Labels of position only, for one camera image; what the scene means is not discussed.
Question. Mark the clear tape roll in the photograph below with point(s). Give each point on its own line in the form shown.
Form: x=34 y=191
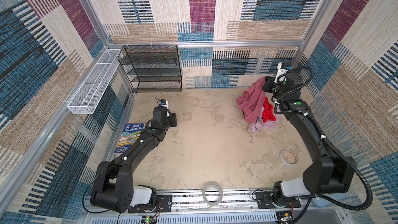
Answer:
x=212 y=194

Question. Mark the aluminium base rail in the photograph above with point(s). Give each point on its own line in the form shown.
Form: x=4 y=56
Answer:
x=229 y=206

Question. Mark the white masking tape roll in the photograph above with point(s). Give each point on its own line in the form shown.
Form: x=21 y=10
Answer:
x=289 y=157

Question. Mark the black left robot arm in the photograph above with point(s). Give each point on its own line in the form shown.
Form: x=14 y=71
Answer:
x=113 y=187

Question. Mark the small right circuit board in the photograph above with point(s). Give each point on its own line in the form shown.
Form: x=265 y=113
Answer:
x=284 y=218

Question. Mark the red cloth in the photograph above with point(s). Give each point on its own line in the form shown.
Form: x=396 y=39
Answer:
x=267 y=114

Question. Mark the green circuit board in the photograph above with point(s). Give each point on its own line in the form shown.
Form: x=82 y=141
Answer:
x=148 y=220

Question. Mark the white wire mesh basket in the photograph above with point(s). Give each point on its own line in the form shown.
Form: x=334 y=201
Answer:
x=89 y=94

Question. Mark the treehouse storey book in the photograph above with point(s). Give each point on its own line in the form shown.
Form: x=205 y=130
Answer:
x=129 y=136

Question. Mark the black wire shelf rack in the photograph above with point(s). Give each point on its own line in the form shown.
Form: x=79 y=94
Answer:
x=152 y=68

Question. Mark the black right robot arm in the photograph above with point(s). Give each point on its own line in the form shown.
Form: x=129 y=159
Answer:
x=330 y=172

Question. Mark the pink ribbed cloth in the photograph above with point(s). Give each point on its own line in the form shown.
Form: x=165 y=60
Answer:
x=251 y=101

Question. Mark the lavender cloth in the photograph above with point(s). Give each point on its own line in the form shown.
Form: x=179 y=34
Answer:
x=260 y=124

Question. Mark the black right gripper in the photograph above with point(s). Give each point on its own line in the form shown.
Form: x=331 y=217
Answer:
x=268 y=82

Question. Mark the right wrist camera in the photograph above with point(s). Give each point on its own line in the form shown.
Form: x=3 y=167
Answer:
x=283 y=68

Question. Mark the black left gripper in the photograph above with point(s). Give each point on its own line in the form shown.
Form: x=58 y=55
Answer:
x=172 y=117

